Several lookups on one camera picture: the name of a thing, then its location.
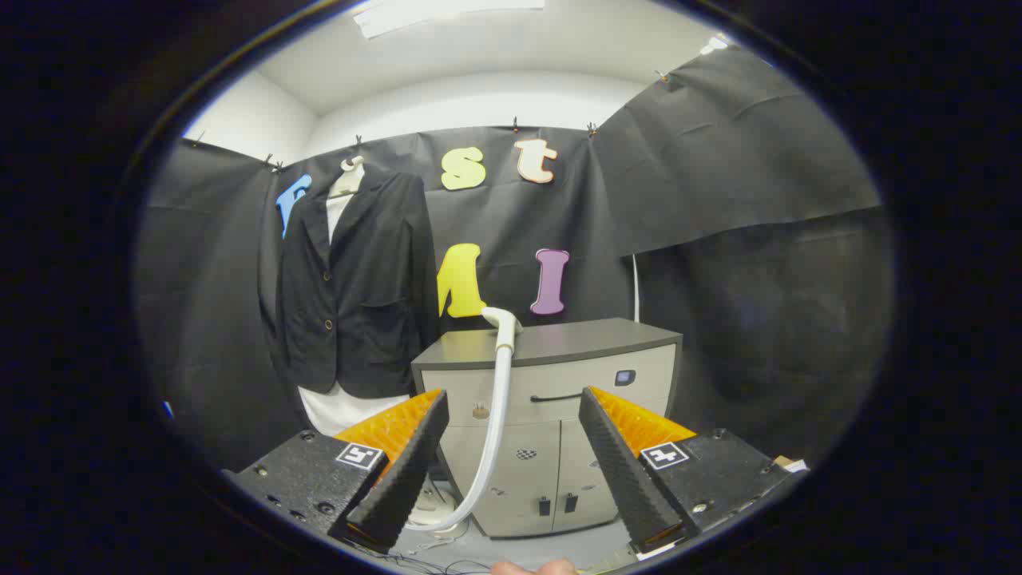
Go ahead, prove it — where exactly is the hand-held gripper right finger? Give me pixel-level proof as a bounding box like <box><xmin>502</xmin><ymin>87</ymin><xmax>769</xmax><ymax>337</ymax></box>
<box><xmin>579</xmin><ymin>386</ymin><xmax>809</xmax><ymax>556</ymax></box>

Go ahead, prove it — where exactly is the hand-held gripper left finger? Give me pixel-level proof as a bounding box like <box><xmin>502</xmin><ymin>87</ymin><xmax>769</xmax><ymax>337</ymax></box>
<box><xmin>224</xmin><ymin>389</ymin><xmax>450</xmax><ymax>553</ymax></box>

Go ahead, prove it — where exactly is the white shirt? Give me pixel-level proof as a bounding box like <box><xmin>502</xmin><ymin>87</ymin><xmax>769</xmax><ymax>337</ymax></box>
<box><xmin>298</xmin><ymin>188</ymin><xmax>412</xmax><ymax>438</ymax></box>

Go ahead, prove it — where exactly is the white garment steamer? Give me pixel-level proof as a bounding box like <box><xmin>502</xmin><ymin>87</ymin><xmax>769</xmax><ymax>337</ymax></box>
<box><xmin>403</xmin><ymin>306</ymin><xmax>525</xmax><ymax>534</ymax></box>

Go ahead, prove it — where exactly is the black suit jacket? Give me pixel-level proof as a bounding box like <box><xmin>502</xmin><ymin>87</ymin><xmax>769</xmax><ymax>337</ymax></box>
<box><xmin>275</xmin><ymin>168</ymin><xmax>440</xmax><ymax>400</ymax></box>

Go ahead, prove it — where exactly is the white clothes hanger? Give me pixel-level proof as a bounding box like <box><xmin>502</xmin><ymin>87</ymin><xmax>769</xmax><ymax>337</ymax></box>
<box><xmin>329</xmin><ymin>156</ymin><xmax>366</xmax><ymax>199</ymax></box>

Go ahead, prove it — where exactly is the grey cabinet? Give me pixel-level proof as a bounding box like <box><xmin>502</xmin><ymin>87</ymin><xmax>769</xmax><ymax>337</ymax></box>
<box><xmin>411</xmin><ymin>318</ymin><xmax>683</xmax><ymax>540</ymax></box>

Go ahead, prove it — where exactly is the black backdrop cloth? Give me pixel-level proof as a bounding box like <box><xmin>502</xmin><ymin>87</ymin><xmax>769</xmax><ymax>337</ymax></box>
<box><xmin>136</xmin><ymin>44</ymin><xmax>895</xmax><ymax>472</ymax></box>

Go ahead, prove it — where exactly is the ceiling light panel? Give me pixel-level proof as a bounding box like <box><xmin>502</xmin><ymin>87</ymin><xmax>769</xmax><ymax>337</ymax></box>
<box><xmin>351</xmin><ymin>0</ymin><xmax>548</xmax><ymax>39</ymax></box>

